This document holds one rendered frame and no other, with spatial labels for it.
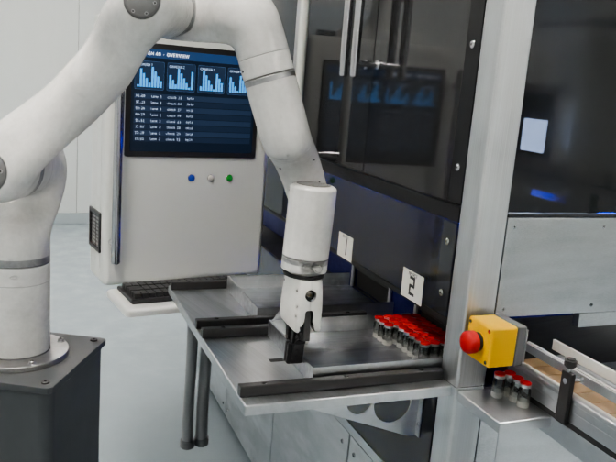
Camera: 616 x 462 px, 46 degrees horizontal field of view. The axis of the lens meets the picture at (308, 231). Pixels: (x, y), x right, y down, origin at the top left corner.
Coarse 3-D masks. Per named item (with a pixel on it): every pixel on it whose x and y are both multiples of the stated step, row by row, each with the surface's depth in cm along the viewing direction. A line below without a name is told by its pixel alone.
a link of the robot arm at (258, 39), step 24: (192, 0) 127; (216, 0) 121; (240, 0) 119; (264, 0) 120; (192, 24) 128; (216, 24) 122; (240, 24) 119; (264, 24) 119; (240, 48) 121; (264, 48) 120; (288, 48) 123; (264, 72) 121
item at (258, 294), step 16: (240, 288) 174; (256, 288) 187; (272, 288) 188; (336, 288) 192; (352, 288) 194; (240, 304) 173; (256, 304) 163; (272, 304) 174; (336, 304) 167; (352, 304) 169; (368, 304) 170; (384, 304) 172
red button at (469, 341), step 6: (468, 330) 126; (462, 336) 125; (468, 336) 124; (474, 336) 124; (462, 342) 125; (468, 342) 124; (474, 342) 124; (462, 348) 126; (468, 348) 124; (474, 348) 124
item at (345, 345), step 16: (272, 320) 153; (336, 320) 159; (352, 320) 160; (368, 320) 162; (272, 336) 151; (320, 336) 155; (336, 336) 156; (352, 336) 157; (368, 336) 157; (304, 352) 146; (320, 352) 146; (336, 352) 147; (352, 352) 148; (368, 352) 148; (384, 352) 149; (400, 352) 150; (304, 368) 134; (320, 368) 130; (336, 368) 132; (352, 368) 133; (368, 368) 134; (384, 368) 135; (400, 368) 136
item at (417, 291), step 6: (408, 270) 150; (402, 276) 152; (408, 276) 150; (414, 276) 148; (420, 276) 146; (402, 282) 152; (408, 282) 150; (420, 282) 145; (402, 288) 152; (408, 288) 150; (414, 288) 148; (420, 288) 145; (402, 294) 152; (408, 294) 150; (414, 294) 148; (420, 294) 145; (414, 300) 148; (420, 300) 145
